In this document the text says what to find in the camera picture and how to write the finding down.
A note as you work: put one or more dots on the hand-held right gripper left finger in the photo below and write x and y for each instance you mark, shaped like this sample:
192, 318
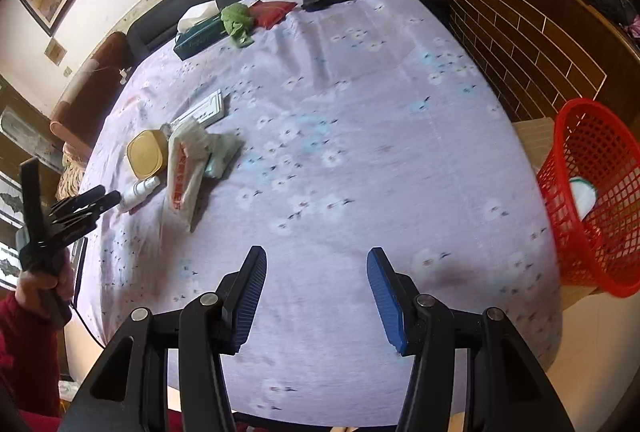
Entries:
247, 302

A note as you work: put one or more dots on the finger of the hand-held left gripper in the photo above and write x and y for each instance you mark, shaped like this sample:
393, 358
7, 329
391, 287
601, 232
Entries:
95, 212
82, 202

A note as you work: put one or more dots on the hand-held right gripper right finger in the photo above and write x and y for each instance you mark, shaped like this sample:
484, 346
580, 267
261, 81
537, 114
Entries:
387, 302

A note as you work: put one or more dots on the white spray bottle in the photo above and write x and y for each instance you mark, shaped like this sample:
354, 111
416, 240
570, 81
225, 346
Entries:
140, 193

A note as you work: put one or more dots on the white blue medicine box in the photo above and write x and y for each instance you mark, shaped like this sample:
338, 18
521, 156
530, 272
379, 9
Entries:
205, 107

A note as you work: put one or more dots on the red plastic basket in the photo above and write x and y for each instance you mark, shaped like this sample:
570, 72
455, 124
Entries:
617, 284

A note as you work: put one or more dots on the person's left forearm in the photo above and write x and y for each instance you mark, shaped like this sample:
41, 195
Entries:
25, 347

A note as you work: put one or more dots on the person's left hand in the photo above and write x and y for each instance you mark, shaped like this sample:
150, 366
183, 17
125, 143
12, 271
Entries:
62, 279

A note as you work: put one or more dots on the yellow plastic container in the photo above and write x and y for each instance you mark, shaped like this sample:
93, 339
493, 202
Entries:
145, 154

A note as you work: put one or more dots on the white sachet with red print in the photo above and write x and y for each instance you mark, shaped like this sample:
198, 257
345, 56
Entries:
186, 177

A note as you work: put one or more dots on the brown armchair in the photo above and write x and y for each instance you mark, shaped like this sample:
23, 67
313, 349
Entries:
90, 82

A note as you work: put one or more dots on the pale green tissue pack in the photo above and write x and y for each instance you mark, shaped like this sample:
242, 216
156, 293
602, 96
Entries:
222, 154

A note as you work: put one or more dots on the dark green tissue box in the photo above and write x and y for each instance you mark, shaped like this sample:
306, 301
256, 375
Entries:
200, 37

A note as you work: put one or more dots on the white round container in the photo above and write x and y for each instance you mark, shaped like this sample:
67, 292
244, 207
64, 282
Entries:
582, 199

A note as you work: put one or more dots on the green cloth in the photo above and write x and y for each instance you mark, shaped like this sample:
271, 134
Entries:
237, 22

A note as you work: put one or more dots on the red pouch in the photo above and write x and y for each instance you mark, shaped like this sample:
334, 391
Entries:
272, 12

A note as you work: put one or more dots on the wooden brick-pattern cabinet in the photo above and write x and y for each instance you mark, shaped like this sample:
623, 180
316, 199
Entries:
510, 27

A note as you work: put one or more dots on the small wall picture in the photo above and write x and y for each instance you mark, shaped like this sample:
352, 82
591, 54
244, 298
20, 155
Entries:
55, 52

